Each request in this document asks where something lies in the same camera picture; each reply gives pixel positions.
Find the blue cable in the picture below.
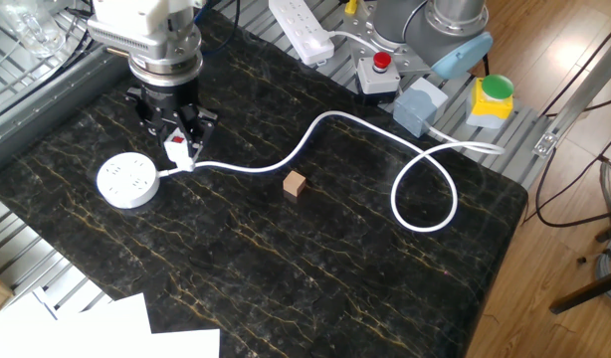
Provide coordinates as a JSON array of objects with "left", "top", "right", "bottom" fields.
[{"left": 193, "top": 0, "right": 222, "bottom": 26}]

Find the aluminium frame bar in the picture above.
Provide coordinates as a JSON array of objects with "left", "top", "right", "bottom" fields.
[{"left": 531, "top": 29, "right": 611, "bottom": 159}]

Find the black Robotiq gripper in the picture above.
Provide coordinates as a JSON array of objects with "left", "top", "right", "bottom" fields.
[{"left": 124, "top": 79, "right": 219, "bottom": 156}]

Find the round white power socket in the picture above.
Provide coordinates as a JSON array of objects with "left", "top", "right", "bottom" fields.
[{"left": 96, "top": 151, "right": 162, "bottom": 210}]

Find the printed white paper sheet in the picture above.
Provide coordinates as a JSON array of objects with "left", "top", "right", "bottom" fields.
[{"left": 148, "top": 327, "right": 221, "bottom": 358}]

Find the grey box red button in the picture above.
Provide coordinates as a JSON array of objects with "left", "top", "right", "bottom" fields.
[{"left": 354, "top": 51, "right": 402, "bottom": 105}]

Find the black floor cable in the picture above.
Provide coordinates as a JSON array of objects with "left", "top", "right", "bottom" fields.
[{"left": 521, "top": 126, "right": 611, "bottom": 230}]

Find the white round socket cable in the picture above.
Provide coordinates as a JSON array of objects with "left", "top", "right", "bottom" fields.
[{"left": 158, "top": 109, "right": 507, "bottom": 234}]

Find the white power strip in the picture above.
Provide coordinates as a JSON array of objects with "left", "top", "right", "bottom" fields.
[{"left": 268, "top": 0, "right": 335, "bottom": 67}]

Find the white bulb holder red switch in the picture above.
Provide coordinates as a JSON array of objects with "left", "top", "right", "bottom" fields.
[{"left": 163, "top": 127, "right": 196, "bottom": 173}]

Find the clear glass cup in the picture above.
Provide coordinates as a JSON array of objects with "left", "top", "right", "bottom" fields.
[{"left": 0, "top": 0, "right": 68, "bottom": 59}]

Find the dark furniture leg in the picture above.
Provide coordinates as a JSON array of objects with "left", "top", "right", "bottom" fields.
[{"left": 548, "top": 267, "right": 611, "bottom": 315}]

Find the small wooden cube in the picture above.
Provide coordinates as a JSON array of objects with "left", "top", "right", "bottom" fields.
[{"left": 282, "top": 170, "right": 307, "bottom": 199}]

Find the white plug cable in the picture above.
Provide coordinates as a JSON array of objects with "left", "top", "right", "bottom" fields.
[{"left": 329, "top": 29, "right": 384, "bottom": 55}]

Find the blue-grey junction box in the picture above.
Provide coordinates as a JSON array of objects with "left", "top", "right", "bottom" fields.
[{"left": 392, "top": 77, "right": 450, "bottom": 139}]

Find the black cable on rack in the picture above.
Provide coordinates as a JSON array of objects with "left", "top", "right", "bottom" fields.
[{"left": 0, "top": 7, "right": 101, "bottom": 125}]

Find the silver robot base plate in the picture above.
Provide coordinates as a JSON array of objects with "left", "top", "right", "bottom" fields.
[{"left": 342, "top": 9, "right": 436, "bottom": 76}]

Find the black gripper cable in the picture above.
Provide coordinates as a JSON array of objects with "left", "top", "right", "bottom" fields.
[{"left": 200, "top": 0, "right": 242, "bottom": 57}]

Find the yellow box green button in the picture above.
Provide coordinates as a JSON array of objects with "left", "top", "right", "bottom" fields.
[{"left": 465, "top": 74, "right": 515, "bottom": 130}]

